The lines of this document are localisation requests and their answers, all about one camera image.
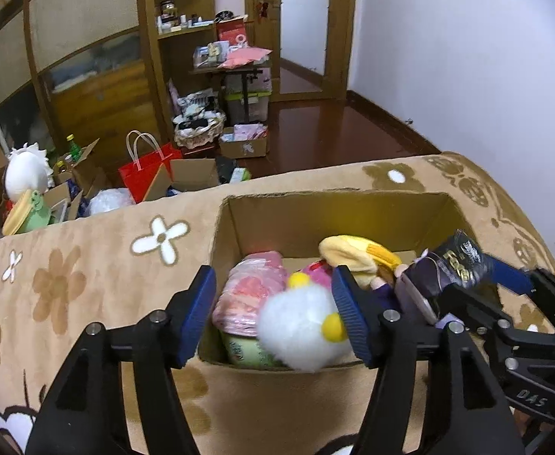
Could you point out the green frog plush toy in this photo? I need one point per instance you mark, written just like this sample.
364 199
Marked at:
36 215

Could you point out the green glass bottle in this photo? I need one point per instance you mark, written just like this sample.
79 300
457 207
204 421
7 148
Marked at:
73 144

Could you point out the yellow-haired plush doll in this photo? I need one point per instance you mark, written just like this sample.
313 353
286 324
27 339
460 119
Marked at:
353 253

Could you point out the black tissue packet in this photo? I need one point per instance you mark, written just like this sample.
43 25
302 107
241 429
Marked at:
457 265

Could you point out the white plastic bag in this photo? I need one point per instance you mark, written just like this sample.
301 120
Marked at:
111 201

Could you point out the small black-legged table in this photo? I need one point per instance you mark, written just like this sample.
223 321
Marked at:
245 99

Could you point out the pink cloth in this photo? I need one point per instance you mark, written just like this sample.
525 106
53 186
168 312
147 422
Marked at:
244 57

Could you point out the beige flower-print blanket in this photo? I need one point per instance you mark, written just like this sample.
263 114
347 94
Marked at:
92 270

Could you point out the wooden door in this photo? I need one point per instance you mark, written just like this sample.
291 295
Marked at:
263 57

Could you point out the white fluffy plush toy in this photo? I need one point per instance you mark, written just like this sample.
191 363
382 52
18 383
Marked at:
296 327

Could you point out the wooden door frame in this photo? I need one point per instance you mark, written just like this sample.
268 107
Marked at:
339 33

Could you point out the magenta plush toy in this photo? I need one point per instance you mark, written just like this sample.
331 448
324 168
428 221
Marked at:
318 272

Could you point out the wooden shelf unit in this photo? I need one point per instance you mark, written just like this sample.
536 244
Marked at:
147 57

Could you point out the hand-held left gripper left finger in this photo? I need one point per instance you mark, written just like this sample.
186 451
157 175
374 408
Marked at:
194 317

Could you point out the red gift box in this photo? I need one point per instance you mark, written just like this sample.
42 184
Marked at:
232 33

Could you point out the small cardboard box pink contents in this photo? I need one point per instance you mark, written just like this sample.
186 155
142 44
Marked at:
244 148

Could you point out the green tissue packet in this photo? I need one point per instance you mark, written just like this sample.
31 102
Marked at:
244 350

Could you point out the wicker basket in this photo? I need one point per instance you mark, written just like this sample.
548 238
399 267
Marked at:
197 138

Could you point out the open cardboard box with bottles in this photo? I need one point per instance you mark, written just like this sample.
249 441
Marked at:
85 170

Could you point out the clear plastic storage bin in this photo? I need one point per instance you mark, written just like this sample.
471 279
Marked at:
258 104

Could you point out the red paper bag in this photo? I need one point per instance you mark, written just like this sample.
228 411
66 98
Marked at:
145 175

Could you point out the empty open cardboard box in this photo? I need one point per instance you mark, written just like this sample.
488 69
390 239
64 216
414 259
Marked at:
197 175

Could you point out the wooden wardrobe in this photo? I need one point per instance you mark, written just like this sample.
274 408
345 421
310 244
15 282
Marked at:
92 104

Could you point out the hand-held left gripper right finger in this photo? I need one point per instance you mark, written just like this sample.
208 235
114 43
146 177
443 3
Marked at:
351 317

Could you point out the white spiky-haired plush toy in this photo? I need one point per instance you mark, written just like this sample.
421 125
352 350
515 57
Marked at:
26 175

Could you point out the printed cardboard box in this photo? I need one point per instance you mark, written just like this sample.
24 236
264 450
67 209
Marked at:
306 218

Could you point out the pink plastic-wrapped packet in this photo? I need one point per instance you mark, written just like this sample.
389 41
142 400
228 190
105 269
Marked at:
249 294

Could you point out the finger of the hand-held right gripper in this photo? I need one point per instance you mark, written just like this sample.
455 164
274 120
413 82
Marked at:
467 303
509 275

